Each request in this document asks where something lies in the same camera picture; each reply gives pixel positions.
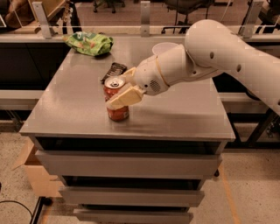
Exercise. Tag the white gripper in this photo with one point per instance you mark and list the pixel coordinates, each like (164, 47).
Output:
(149, 75)

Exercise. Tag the red coke can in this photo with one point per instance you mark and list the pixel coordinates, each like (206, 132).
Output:
(116, 111)

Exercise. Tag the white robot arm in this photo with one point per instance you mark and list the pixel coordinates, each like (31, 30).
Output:
(210, 49)

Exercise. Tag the dark snack bar wrapper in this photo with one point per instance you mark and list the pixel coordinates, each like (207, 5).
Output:
(116, 69)

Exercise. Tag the white ceramic bowl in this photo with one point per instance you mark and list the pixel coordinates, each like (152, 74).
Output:
(164, 47)

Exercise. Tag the green chip bag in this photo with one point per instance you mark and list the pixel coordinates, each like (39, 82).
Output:
(92, 44)

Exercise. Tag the grey drawer cabinet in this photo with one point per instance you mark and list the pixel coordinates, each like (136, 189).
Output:
(71, 116)

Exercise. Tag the black office chair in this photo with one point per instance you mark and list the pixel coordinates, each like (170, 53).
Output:
(184, 7)

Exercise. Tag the top grey drawer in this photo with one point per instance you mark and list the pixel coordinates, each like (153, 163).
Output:
(129, 165)

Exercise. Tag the grey drawer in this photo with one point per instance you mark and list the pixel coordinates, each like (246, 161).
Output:
(131, 196)
(129, 165)
(117, 216)

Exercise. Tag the middle grey drawer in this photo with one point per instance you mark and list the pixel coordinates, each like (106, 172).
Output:
(131, 196)

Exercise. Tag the cardboard box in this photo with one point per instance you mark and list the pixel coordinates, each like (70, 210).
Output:
(42, 183)

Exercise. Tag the bottom grey drawer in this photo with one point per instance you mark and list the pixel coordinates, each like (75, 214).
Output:
(117, 216)

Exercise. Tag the metal railing post middle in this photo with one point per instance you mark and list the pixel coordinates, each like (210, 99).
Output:
(145, 18)

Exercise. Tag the metal railing post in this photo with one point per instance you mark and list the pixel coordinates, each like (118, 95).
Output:
(42, 19)
(145, 18)
(248, 25)

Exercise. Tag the metal railing post left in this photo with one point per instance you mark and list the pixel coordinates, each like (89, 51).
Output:
(42, 19)

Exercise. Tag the metal railing post right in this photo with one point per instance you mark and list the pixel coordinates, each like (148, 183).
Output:
(248, 25)

